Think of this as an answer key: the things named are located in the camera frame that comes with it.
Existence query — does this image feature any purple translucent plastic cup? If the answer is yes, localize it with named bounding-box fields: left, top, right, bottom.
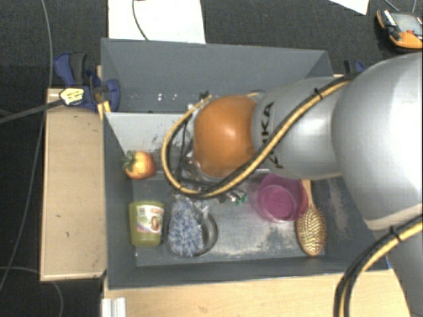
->
left=248, top=172, right=309, bottom=223

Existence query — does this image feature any wooden hairbrush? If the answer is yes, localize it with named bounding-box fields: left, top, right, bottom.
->
left=295, top=179, right=327, bottom=257

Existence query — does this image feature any pale wood board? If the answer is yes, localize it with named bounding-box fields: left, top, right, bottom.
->
left=40, top=88, right=108, bottom=282

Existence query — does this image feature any blue-grey fluffy duster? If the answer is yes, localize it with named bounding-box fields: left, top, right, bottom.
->
left=167, top=195, right=219, bottom=258

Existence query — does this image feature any red toy strawberry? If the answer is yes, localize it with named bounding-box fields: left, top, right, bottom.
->
left=121, top=149, right=156, bottom=180

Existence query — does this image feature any grey metal bin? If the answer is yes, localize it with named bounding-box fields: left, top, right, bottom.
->
left=100, top=38, right=389, bottom=289

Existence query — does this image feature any green cup with label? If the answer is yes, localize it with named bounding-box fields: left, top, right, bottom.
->
left=128, top=200, right=165, bottom=248

